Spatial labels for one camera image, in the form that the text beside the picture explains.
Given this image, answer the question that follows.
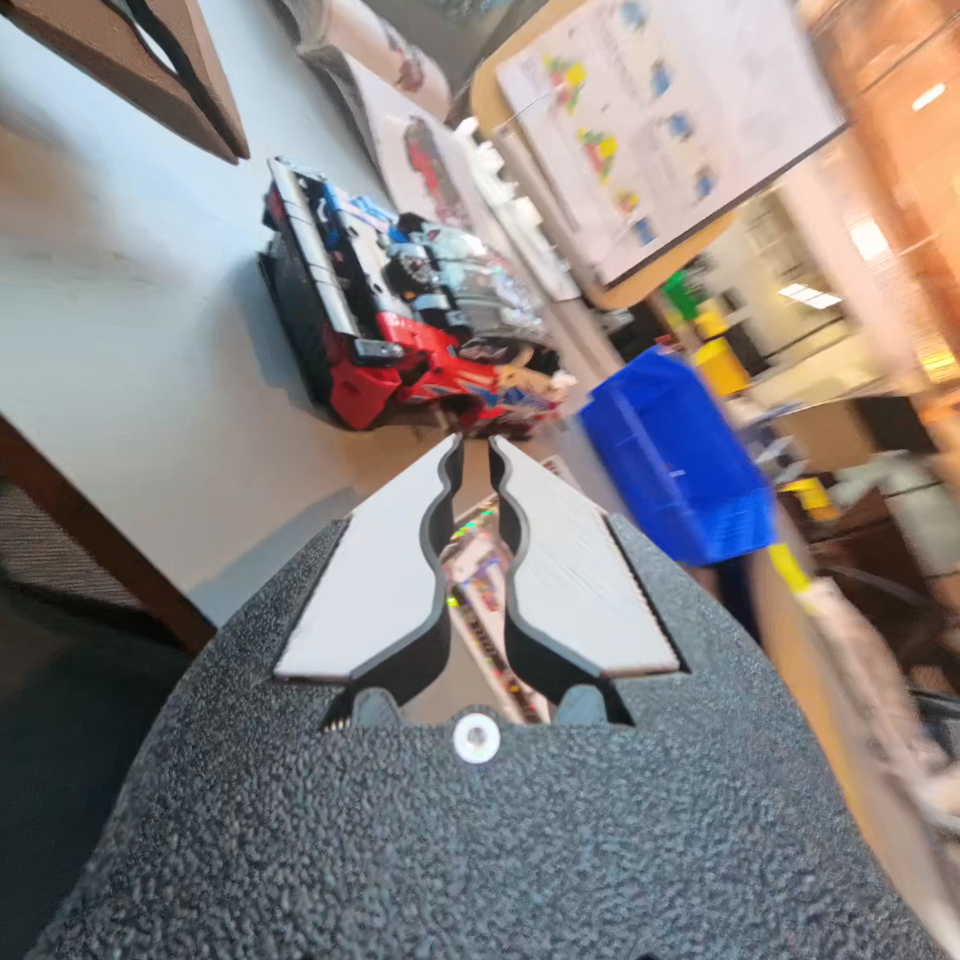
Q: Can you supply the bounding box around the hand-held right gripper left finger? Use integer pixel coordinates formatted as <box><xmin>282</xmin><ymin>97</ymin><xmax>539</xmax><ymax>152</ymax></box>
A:
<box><xmin>272</xmin><ymin>433</ymin><xmax>466</xmax><ymax>706</ymax></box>

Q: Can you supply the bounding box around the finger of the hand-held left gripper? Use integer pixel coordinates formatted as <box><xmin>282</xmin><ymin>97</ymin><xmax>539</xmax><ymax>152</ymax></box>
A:
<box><xmin>0</xmin><ymin>0</ymin><xmax>243</xmax><ymax>166</ymax></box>
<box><xmin>127</xmin><ymin>0</ymin><xmax>252</xmax><ymax>161</ymax></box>

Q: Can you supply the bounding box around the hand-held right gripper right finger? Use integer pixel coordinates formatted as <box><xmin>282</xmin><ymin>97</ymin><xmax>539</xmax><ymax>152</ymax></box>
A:
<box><xmin>487</xmin><ymin>435</ymin><xmax>681</xmax><ymax>708</ymax></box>

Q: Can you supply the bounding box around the holographic sticker sheet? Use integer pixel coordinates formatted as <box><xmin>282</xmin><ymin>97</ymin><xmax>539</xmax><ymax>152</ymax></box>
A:
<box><xmin>438</xmin><ymin>453</ymin><xmax>554</xmax><ymax>727</ymax></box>

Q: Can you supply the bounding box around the instruction booklet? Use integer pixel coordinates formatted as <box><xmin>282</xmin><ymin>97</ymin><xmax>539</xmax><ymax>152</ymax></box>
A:
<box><xmin>296</xmin><ymin>0</ymin><xmax>582</xmax><ymax>303</ymax></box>

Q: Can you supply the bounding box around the red white blue toy car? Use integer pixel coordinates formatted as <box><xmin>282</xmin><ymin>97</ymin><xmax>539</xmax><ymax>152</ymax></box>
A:
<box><xmin>257</xmin><ymin>153</ymin><xmax>580</xmax><ymax>442</ymax></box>

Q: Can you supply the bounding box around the blue plastic bin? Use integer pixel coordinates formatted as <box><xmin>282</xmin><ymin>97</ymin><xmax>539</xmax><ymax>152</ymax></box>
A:
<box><xmin>577</xmin><ymin>345</ymin><xmax>779</xmax><ymax>568</ymax></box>

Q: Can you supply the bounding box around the yellow paper sheet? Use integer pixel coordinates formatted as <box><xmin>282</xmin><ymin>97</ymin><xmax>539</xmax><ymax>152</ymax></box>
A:
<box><xmin>765</xmin><ymin>540</ymin><xmax>815</xmax><ymax>595</ymax></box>

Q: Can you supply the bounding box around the yellow storage bin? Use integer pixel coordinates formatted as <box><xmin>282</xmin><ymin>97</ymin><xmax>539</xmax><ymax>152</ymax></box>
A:
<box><xmin>693</xmin><ymin>311</ymin><xmax>753</xmax><ymax>399</ymax></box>

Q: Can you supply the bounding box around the wooden document stand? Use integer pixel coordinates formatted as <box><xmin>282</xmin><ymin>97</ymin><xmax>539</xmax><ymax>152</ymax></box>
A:
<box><xmin>468</xmin><ymin>0</ymin><xmax>852</xmax><ymax>312</ymax></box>

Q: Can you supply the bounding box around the small green storage bin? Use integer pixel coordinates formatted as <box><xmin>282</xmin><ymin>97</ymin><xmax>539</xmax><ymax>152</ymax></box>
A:
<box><xmin>660</xmin><ymin>268</ymin><xmax>710</xmax><ymax>324</ymax></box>

